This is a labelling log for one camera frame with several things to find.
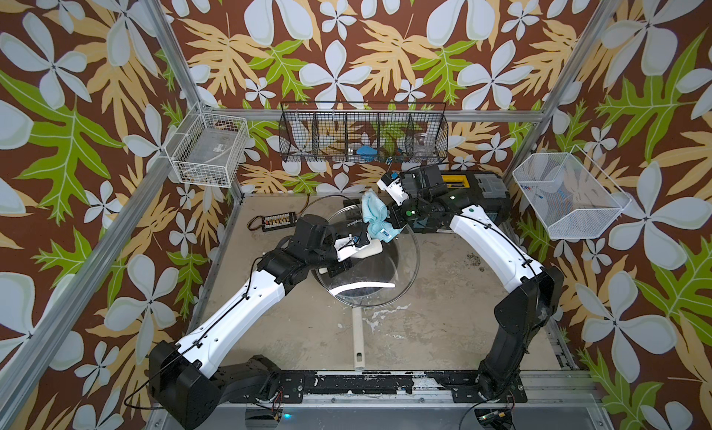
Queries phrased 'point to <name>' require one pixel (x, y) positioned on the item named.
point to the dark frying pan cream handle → (362, 283)
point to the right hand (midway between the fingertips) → (378, 212)
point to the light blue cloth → (374, 213)
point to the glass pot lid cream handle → (404, 250)
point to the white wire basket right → (573, 198)
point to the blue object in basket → (367, 153)
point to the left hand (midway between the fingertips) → (357, 243)
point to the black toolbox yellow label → (489, 190)
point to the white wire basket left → (209, 148)
